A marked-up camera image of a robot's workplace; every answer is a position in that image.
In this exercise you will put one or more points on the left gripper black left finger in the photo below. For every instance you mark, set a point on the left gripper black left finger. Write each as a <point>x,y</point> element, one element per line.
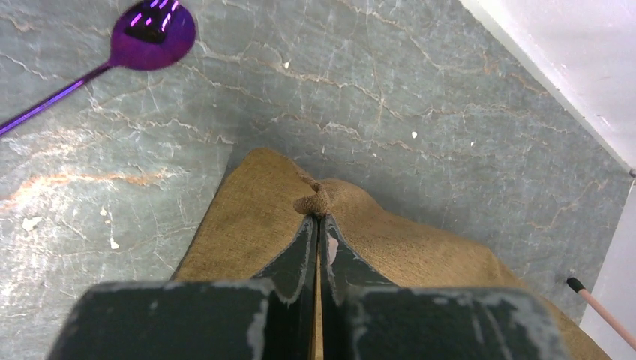
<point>267,316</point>

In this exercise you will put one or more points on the purple metallic spoon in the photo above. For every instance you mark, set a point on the purple metallic spoon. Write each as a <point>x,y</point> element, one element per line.
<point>148,36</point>

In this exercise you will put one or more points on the pink music stand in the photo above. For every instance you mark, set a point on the pink music stand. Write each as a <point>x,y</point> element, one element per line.
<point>614,323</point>

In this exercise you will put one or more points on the brown cloth napkin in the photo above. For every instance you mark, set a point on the brown cloth napkin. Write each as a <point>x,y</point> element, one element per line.
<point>260,206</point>

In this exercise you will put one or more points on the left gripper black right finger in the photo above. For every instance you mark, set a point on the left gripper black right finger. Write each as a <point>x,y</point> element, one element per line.
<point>367,316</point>

